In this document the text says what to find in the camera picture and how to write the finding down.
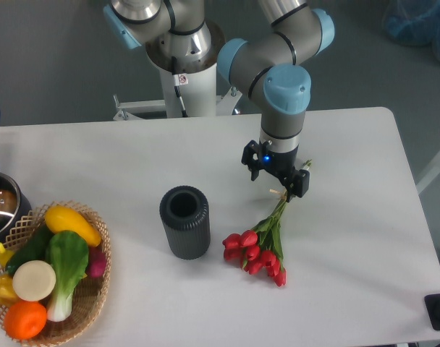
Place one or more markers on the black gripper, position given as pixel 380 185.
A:
pixel 258 156

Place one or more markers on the red tulip bouquet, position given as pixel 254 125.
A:
pixel 260 248

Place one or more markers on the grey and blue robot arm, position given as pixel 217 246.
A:
pixel 268 72

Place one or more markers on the dark grey ribbed vase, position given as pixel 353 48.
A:
pixel 184 213

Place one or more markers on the purple radish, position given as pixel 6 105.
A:
pixel 96 263

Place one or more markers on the blue plastic bag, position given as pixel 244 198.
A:
pixel 413 23

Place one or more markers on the black device at table edge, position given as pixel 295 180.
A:
pixel 432 303

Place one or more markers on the yellow squash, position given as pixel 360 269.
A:
pixel 60 218

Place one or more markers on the green bok choy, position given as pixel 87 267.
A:
pixel 67 253

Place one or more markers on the woven wicker basket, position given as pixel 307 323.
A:
pixel 90 294

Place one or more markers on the dark green cucumber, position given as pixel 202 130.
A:
pixel 33 249

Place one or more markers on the cream round disc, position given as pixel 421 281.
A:
pixel 34 280

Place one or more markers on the small yellow banana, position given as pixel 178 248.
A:
pixel 5 255

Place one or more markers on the orange fruit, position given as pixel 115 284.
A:
pixel 25 320

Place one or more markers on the yellow bell pepper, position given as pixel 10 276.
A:
pixel 8 296

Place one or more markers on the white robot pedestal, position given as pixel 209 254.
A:
pixel 187 69

